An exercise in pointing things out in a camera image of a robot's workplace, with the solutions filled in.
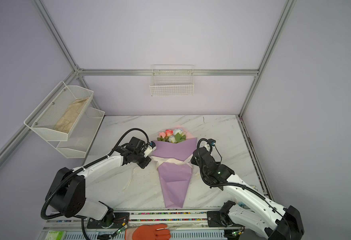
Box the green white packet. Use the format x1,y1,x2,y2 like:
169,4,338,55
44,231,67,240

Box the orange rubber glove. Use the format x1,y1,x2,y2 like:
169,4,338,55
124,224,171,240

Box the white fake rose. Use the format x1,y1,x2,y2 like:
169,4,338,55
173,128,186,143

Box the cream fake rose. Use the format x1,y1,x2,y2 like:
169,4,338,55
168,136,177,143

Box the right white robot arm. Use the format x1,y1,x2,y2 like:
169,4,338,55
191,138,304,240

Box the beige cloth in shelf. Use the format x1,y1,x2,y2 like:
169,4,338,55
53,98,89,134

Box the lower white mesh shelf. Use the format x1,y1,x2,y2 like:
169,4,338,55
56,107,105,159

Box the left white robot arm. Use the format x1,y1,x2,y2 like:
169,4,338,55
40,129,156,240

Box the white mesh shelf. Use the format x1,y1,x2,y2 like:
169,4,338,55
56,107,105,159
24,81,94,142

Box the pink purple wrapping paper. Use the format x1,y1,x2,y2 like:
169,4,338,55
153,138,197,209

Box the cream ribbon roll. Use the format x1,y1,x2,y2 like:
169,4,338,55
122,155,192,192

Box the white wire wall basket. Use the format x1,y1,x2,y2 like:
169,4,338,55
150,65,194,97

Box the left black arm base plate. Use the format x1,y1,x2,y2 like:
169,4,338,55
87,210,130,229

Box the deep pink fake rose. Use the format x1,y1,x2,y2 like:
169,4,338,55
165,130,174,137

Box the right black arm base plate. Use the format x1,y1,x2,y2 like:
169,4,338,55
206,211,243,228

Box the light pink fake rose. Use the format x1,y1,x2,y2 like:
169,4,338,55
159,132,167,139

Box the upper white mesh shelf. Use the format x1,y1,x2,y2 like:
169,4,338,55
24,81,94,142

